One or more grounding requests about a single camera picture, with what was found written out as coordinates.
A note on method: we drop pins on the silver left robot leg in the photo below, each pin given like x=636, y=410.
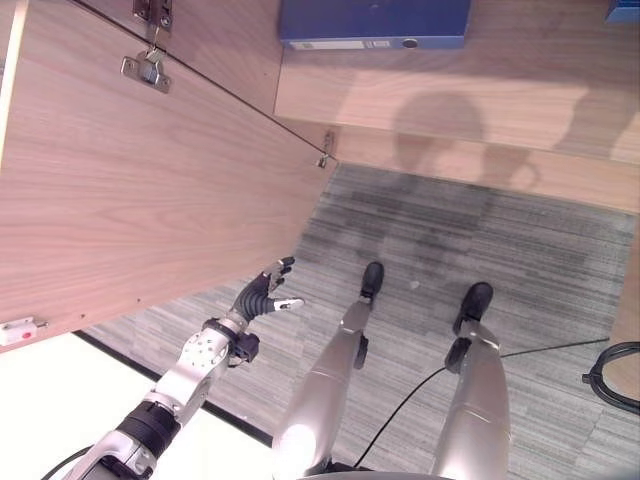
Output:
x=327, y=370

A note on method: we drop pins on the blue binder folder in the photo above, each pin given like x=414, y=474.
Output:
x=375, y=22

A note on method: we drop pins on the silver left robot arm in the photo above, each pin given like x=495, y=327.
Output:
x=185, y=372

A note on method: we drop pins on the blue folder corner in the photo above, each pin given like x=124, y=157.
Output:
x=624, y=10

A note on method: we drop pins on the wooden cabinet door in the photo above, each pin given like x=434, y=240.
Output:
x=150, y=165

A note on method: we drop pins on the silver robot leg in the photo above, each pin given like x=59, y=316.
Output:
x=475, y=385
x=327, y=370

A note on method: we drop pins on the small silver door hinge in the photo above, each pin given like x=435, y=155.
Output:
x=326, y=149

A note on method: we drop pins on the white door latch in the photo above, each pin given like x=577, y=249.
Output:
x=20, y=330

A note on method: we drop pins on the wooden office cabinet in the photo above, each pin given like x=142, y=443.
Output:
x=450, y=100

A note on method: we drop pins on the silver right robot leg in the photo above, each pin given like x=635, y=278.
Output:
x=475, y=385

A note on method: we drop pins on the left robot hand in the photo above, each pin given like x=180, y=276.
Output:
x=257, y=298

